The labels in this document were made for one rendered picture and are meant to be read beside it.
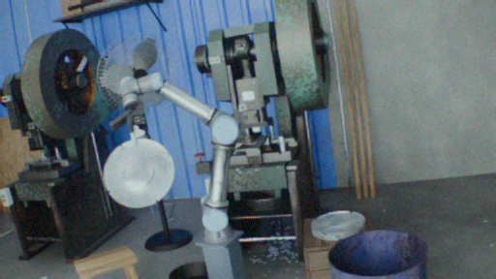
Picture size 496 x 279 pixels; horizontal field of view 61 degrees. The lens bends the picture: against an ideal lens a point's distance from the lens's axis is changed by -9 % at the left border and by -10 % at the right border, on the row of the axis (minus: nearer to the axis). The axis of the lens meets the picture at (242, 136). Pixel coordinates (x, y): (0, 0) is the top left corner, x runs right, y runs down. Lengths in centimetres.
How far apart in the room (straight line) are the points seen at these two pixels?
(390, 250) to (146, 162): 115
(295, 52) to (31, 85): 179
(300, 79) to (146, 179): 108
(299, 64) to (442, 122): 196
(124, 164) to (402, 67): 274
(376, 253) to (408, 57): 221
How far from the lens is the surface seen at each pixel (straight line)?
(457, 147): 421
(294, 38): 246
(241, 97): 289
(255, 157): 285
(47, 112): 324
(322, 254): 236
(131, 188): 185
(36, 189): 371
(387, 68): 401
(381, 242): 217
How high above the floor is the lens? 137
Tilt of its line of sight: 11 degrees down
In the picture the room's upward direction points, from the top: 9 degrees counter-clockwise
